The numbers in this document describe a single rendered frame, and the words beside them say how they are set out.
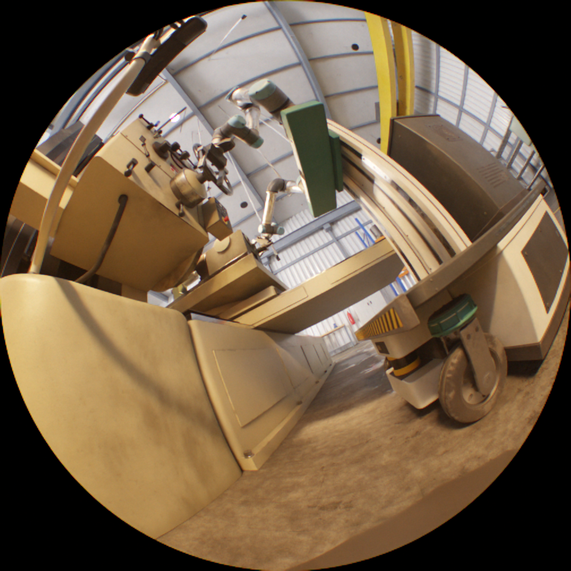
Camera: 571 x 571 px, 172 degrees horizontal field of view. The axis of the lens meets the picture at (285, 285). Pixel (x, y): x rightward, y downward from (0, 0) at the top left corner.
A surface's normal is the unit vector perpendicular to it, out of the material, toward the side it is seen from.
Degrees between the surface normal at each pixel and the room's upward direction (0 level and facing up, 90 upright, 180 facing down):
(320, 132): 180
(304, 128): 180
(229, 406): 90
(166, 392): 90
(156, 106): 169
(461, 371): 93
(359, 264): 90
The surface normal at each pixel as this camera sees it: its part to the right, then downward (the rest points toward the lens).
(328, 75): 0.31, 0.77
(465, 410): -0.22, -0.36
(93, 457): 0.85, -0.48
